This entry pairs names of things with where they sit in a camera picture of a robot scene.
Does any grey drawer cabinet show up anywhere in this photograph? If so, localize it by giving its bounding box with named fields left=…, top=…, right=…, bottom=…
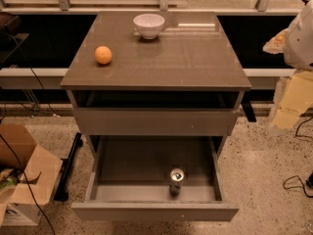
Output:
left=60, top=11, right=252, bottom=222

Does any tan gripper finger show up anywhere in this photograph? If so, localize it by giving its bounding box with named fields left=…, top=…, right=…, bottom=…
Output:
left=263, top=29, right=289, bottom=55

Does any black bar on floor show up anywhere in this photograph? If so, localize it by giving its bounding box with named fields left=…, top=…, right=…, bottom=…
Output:
left=54, top=132, right=83, bottom=202

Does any white ceramic bowl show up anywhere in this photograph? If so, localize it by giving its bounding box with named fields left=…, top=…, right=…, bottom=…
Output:
left=133, top=14, right=165, bottom=39

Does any black stand leg right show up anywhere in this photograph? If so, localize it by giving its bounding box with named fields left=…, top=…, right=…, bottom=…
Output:
left=242, top=92, right=256, bottom=122

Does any closed grey top drawer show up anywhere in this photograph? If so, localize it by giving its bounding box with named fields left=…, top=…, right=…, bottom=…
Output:
left=73, top=108, right=238, bottom=136

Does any orange fruit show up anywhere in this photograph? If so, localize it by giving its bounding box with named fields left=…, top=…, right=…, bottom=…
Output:
left=95, top=46, right=112, bottom=65

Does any silver redbull can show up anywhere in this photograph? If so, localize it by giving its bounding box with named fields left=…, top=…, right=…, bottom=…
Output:
left=169, top=168, right=185, bottom=196

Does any open grey middle drawer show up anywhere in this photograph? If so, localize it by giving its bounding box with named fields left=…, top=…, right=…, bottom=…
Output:
left=72, top=136, right=239, bottom=221

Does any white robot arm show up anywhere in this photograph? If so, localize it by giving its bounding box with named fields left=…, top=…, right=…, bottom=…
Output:
left=263, top=0, right=313, bottom=71

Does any brown cardboard box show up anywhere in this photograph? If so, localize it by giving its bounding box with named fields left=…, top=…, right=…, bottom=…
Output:
left=0, top=123, right=62, bottom=226

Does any dark object far left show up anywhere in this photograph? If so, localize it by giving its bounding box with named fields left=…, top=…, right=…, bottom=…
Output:
left=0, top=12, right=22, bottom=48

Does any black cable left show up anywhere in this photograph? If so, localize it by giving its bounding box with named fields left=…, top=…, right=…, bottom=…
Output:
left=0, top=32, right=62, bottom=235

